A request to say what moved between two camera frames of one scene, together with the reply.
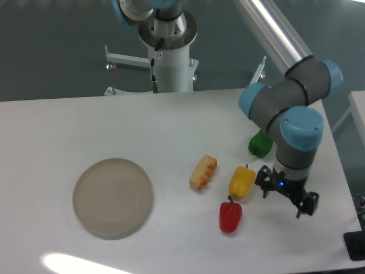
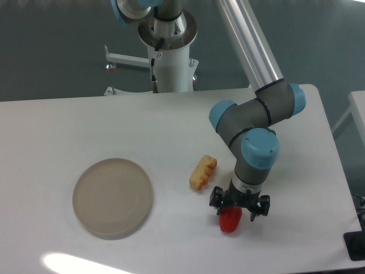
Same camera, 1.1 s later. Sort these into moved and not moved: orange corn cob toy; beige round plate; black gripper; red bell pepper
Moved: black gripper
Not moved: red bell pepper; orange corn cob toy; beige round plate
